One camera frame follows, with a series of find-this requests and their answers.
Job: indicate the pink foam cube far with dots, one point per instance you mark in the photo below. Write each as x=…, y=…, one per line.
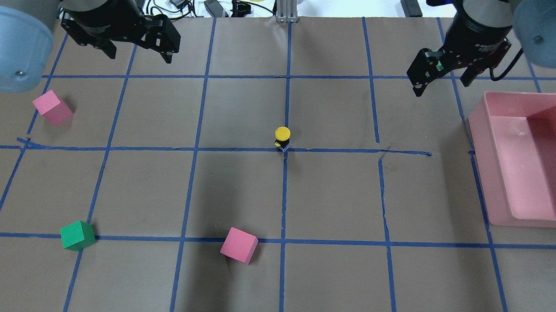
x=52, y=108

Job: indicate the yellow push button switch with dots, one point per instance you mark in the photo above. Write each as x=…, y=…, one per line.
x=282, y=138

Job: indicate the green foam cube near left arm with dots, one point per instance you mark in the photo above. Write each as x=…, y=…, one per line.
x=77, y=236

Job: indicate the aluminium frame post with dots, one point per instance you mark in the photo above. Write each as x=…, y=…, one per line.
x=286, y=11

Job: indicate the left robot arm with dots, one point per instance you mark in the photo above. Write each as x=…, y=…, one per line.
x=27, y=26

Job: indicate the pink foam cube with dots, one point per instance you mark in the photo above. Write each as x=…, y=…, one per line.
x=52, y=108
x=239, y=245

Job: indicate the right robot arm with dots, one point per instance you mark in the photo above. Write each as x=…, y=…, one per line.
x=533, y=33

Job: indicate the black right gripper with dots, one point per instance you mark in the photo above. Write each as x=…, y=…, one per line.
x=474, y=37

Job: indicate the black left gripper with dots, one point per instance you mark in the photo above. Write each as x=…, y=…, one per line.
x=105, y=19

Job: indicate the pink plastic bin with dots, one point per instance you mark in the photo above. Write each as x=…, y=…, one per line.
x=514, y=137

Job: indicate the pink foam cube centre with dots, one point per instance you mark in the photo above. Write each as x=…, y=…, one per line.
x=239, y=245

